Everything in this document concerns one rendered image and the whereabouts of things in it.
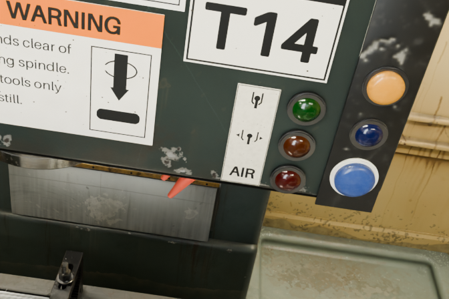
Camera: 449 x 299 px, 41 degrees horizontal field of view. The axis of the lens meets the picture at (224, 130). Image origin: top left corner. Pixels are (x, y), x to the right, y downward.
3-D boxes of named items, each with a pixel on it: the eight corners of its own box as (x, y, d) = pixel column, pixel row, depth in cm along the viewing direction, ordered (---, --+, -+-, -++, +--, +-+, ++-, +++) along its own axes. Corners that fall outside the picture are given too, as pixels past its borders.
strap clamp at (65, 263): (65, 344, 112) (65, 290, 104) (47, 342, 112) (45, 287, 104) (83, 289, 123) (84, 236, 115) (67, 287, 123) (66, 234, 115)
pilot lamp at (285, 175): (298, 195, 46) (305, 173, 45) (270, 191, 46) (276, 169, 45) (298, 190, 47) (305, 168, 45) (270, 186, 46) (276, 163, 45)
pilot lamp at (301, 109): (318, 127, 42) (326, 100, 41) (287, 122, 42) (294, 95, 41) (318, 122, 43) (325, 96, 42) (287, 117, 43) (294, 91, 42)
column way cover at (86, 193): (212, 247, 138) (249, 46, 109) (3, 217, 136) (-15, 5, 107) (214, 232, 142) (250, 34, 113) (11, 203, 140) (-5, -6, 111)
